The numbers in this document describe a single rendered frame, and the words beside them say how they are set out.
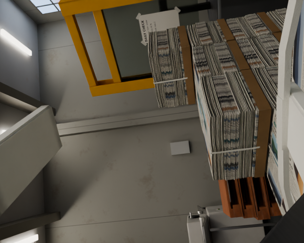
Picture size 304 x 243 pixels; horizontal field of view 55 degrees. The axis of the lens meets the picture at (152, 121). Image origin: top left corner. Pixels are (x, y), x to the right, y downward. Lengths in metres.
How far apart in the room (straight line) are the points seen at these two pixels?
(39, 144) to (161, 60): 1.46
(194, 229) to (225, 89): 4.15
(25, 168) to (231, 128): 1.02
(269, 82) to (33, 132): 1.15
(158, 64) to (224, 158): 0.66
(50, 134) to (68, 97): 8.03
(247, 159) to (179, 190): 6.07
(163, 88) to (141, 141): 5.77
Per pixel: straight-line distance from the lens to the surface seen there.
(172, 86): 1.70
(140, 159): 7.40
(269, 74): 1.33
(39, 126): 0.18
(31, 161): 0.17
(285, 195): 0.19
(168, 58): 1.60
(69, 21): 2.17
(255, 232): 5.35
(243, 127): 1.16
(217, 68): 1.37
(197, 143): 7.33
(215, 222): 5.24
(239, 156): 1.26
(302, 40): 0.30
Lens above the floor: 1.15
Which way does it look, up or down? 6 degrees up
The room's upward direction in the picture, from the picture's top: 98 degrees counter-clockwise
